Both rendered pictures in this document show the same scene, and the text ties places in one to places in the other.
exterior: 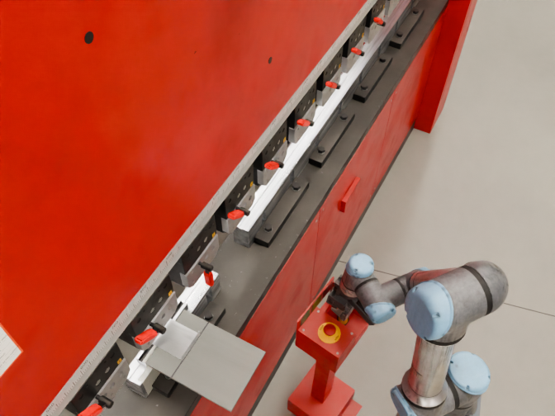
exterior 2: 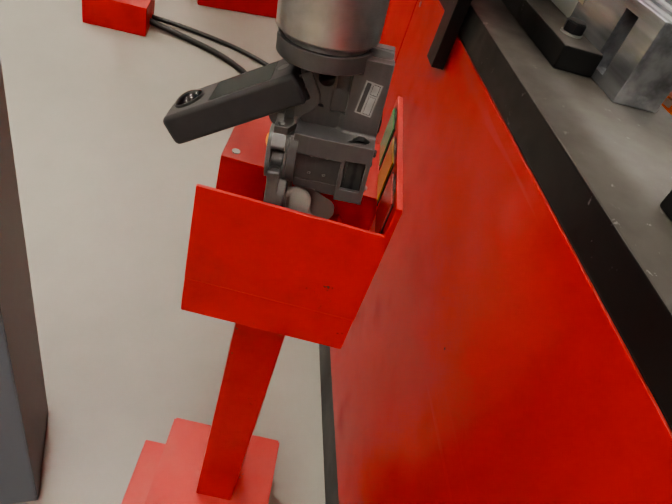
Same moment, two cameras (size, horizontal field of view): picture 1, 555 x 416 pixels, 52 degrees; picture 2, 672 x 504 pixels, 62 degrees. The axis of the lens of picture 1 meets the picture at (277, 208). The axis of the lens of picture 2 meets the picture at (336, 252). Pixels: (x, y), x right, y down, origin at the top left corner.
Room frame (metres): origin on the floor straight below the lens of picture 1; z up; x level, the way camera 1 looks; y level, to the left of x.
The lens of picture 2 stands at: (1.20, -0.46, 1.08)
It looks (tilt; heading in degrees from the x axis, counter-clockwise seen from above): 40 degrees down; 135
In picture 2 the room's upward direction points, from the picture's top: 20 degrees clockwise
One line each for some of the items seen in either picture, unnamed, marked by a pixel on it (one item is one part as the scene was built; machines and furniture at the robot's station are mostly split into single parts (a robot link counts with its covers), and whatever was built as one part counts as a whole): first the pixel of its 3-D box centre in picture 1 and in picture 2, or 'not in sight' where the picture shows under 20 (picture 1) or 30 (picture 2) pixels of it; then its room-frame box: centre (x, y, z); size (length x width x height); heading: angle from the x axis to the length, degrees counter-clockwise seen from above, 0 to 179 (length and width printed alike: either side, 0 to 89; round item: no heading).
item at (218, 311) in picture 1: (190, 347); (538, 15); (0.69, 0.25, 0.89); 0.30 x 0.05 x 0.03; 152
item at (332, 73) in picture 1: (320, 74); not in sight; (1.55, -0.14, 1.19); 0.15 x 0.09 x 0.17; 152
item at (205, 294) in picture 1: (175, 328); (591, 6); (0.73, 0.29, 0.92); 0.39 x 0.06 x 0.10; 152
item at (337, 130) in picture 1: (332, 137); not in sight; (1.55, -0.20, 0.89); 0.30 x 0.05 x 0.03; 152
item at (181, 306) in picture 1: (163, 332); not in sight; (0.69, 0.31, 0.98); 0.20 x 0.03 x 0.03; 152
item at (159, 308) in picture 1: (143, 307); not in sight; (0.66, 0.32, 1.19); 0.15 x 0.09 x 0.17; 152
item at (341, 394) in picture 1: (325, 403); (196, 491); (0.82, -0.21, 0.06); 0.25 x 0.20 x 0.12; 54
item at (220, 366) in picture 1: (206, 357); not in sight; (0.62, 0.18, 1.00); 0.26 x 0.18 x 0.01; 62
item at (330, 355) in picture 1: (334, 324); (296, 198); (0.84, -0.19, 0.75); 0.20 x 0.16 x 0.18; 144
